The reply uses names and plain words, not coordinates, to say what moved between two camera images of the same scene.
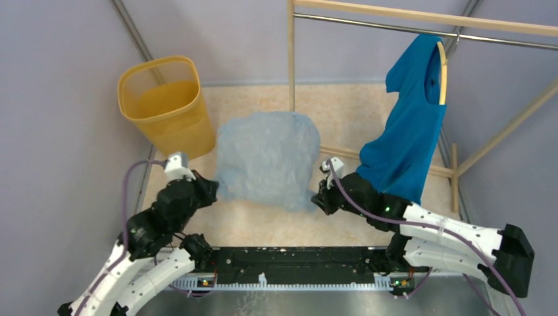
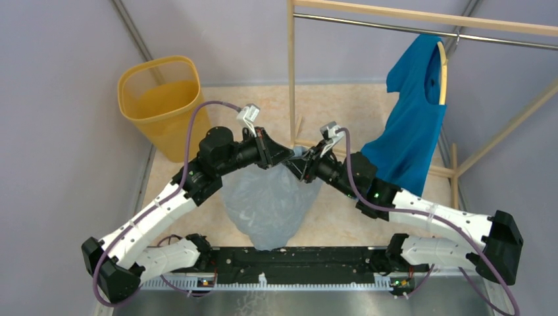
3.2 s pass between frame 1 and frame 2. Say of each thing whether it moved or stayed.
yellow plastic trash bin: stayed
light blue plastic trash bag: moved
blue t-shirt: stayed
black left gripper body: moved
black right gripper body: moved
